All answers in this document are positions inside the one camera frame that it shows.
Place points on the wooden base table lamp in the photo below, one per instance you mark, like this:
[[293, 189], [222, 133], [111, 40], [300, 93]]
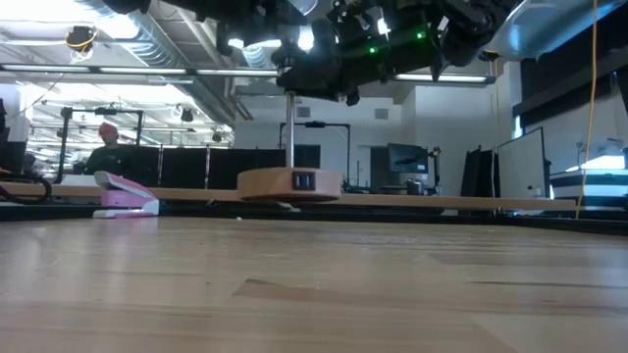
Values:
[[289, 185]]

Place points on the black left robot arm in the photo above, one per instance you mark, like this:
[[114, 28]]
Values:
[[125, 5]]

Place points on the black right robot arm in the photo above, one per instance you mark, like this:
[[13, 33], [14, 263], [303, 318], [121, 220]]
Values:
[[471, 29]]

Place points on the black computer monitor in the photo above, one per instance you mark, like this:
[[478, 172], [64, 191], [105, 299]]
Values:
[[407, 158]]

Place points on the light wooden desk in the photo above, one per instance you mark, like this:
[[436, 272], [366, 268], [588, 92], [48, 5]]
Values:
[[417, 201]]

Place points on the black ceiling device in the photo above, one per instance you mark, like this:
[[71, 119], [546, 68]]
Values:
[[81, 36]]

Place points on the black standing panel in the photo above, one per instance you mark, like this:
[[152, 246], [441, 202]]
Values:
[[478, 171]]

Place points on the black partition panels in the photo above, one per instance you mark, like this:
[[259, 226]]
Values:
[[196, 169]]

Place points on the white rolling whiteboard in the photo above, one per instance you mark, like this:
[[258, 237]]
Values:
[[520, 166]]

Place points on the person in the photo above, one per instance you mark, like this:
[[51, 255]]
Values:
[[108, 159]]

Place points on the pink and white stapler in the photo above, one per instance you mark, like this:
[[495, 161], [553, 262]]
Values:
[[125, 198]]

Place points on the white storage shelves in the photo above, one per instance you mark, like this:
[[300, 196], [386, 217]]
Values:
[[589, 184]]

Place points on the grey wall speaker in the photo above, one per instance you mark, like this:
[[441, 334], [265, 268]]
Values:
[[382, 114], [303, 113]]

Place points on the black gantry frame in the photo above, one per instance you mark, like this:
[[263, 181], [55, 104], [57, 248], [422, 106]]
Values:
[[63, 147], [319, 125]]

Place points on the black ceiling camera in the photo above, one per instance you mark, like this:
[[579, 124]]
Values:
[[489, 56]]

